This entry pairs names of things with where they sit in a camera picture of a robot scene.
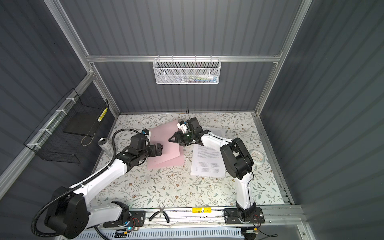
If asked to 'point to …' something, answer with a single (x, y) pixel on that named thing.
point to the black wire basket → (74, 120)
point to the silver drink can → (105, 145)
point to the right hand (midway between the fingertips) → (172, 142)
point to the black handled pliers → (160, 211)
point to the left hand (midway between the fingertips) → (156, 146)
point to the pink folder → (171, 156)
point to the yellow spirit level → (201, 210)
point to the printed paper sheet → (207, 161)
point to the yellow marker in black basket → (100, 117)
